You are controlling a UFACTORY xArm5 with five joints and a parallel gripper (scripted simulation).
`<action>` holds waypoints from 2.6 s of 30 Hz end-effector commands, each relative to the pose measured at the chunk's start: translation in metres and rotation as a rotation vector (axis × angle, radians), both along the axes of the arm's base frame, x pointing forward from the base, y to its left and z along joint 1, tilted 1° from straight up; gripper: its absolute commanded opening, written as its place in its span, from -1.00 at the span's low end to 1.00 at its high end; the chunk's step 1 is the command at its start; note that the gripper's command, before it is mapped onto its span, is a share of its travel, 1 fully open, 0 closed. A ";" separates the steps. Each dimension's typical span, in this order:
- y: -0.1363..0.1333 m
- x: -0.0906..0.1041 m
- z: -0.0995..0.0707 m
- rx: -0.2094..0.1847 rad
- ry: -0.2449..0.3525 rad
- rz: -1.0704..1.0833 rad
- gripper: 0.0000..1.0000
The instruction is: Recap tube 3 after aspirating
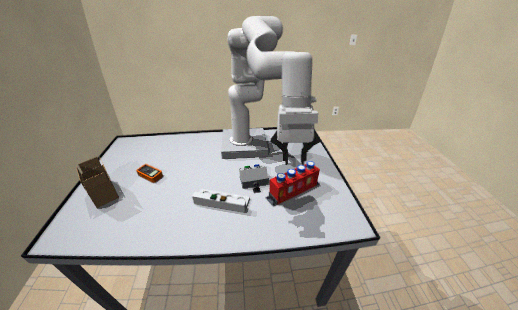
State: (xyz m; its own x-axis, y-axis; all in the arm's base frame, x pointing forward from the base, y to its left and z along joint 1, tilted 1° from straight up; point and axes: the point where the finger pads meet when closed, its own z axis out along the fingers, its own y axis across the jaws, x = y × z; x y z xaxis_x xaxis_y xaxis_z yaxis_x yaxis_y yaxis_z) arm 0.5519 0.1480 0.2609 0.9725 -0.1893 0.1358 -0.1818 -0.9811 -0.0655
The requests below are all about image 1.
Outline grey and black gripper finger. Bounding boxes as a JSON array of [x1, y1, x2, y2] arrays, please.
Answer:
[[270, 131, 288, 165], [301, 131, 320, 165]]

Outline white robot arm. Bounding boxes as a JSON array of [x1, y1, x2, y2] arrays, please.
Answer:
[[227, 16, 318, 146]]

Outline brown cardboard box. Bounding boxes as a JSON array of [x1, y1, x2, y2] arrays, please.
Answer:
[[76, 157, 119, 208]]

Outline red tube rack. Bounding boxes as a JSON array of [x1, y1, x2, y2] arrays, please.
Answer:
[[269, 164, 320, 205]]

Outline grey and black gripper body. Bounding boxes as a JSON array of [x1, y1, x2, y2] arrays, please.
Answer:
[[277, 105, 314, 143]]

